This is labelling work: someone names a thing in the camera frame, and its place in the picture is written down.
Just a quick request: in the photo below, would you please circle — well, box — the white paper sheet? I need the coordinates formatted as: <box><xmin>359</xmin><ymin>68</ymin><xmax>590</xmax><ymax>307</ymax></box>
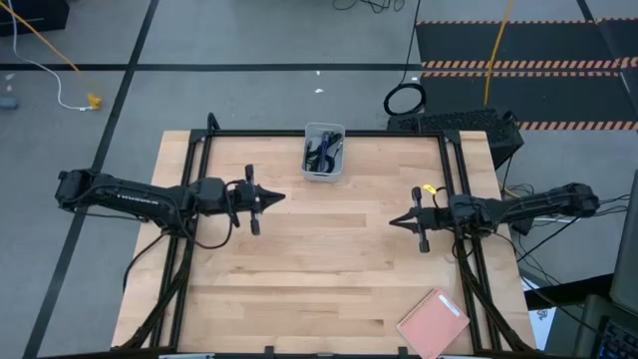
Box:
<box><xmin>520</xmin><ymin>276</ymin><xmax>558</xmax><ymax>351</ymax></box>

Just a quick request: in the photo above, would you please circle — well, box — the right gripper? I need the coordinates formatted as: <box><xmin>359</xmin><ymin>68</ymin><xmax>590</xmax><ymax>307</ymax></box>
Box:
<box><xmin>388</xmin><ymin>185</ymin><xmax>453</xmax><ymax>254</ymax></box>

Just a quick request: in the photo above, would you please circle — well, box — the white cable by arm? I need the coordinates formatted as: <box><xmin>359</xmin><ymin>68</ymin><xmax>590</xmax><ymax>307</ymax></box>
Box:
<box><xmin>533</xmin><ymin>213</ymin><xmax>583</xmax><ymax>224</ymax></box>

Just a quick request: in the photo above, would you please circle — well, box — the black perforated computer case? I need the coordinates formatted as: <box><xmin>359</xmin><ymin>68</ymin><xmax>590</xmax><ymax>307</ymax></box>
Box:
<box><xmin>387</xmin><ymin>106</ymin><xmax>525</xmax><ymax>170</ymax></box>

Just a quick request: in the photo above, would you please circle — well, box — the white plastic bin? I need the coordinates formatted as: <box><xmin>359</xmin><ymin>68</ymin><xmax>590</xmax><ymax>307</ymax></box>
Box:
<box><xmin>300</xmin><ymin>121</ymin><xmax>347</xmax><ymax>183</ymax></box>

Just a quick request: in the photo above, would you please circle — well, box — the white floor cable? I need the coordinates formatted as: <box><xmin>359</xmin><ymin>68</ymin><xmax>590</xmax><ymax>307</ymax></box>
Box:
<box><xmin>6</xmin><ymin>0</ymin><xmax>95</xmax><ymax>113</ymax></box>

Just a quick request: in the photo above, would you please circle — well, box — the yellow hanging power cable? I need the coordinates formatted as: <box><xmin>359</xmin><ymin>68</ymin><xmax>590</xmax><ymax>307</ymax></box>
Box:
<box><xmin>483</xmin><ymin>0</ymin><xmax>515</xmax><ymax>107</ymax></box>

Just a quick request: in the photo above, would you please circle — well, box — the black aluminium table frame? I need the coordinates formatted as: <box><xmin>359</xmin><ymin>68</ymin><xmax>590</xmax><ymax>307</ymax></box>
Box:
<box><xmin>119</xmin><ymin>112</ymin><xmax>537</xmax><ymax>358</ymax></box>

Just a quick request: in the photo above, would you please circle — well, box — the black tangled floor cable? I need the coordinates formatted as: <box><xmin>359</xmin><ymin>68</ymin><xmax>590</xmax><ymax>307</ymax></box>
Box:
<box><xmin>331</xmin><ymin>0</ymin><xmax>406</xmax><ymax>15</ymax></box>

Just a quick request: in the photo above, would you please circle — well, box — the hazard-striped black floor mat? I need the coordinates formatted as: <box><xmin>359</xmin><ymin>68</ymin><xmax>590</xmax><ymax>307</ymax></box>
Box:
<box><xmin>415</xmin><ymin>17</ymin><xmax>638</xmax><ymax>132</ymax></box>

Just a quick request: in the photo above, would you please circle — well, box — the yellow floor cable with plug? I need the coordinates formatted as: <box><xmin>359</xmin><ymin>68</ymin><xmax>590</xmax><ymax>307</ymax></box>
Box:
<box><xmin>0</xmin><ymin>0</ymin><xmax>105</xmax><ymax>111</ymax></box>

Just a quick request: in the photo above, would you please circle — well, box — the grey desk monitor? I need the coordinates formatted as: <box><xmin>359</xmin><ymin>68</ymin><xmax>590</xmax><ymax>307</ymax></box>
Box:
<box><xmin>609</xmin><ymin>168</ymin><xmax>638</xmax><ymax>316</ymax></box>

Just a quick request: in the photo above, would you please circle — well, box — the black keyboard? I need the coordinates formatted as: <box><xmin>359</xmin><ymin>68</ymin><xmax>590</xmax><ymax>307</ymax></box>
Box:
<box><xmin>572</xmin><ymin>292</ymin><xmax>638</xmax><ymax>359</ymax></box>

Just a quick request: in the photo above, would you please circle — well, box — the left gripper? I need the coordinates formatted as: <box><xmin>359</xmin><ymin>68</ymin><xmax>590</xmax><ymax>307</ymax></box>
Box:
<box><xmin>225</xmin><ymin>164</ymin><xmax>287</xmax><ymax>237</ymax></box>

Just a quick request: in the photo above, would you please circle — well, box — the black floor box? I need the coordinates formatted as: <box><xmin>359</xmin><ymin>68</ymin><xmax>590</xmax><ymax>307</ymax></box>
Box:
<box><xmin>0</xmin><ymin>0</ymin><xmax>71</xmax><ymax>37</ymax></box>

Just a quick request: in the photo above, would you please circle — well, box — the black hanging coiled cable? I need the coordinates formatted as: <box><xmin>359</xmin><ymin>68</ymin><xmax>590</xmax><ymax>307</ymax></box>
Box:
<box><xmin>382</xmin><ymin>0</ymin><xmax>428</xmax><ymax>118</ymax></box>

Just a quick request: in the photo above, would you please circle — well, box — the pink spiral notebook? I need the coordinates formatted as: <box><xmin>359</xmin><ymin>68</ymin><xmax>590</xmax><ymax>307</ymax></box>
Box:
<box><xmin>396</xmin><ymin>286</ymin><xmax>472</xmax><ymax>359</ymax></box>

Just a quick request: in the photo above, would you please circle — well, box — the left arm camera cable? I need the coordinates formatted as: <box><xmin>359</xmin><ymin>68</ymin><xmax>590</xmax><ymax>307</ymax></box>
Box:
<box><xmin>187</xmin><ymin>179</ymin><xmax>237</xmax><ymax>251</ymax></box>

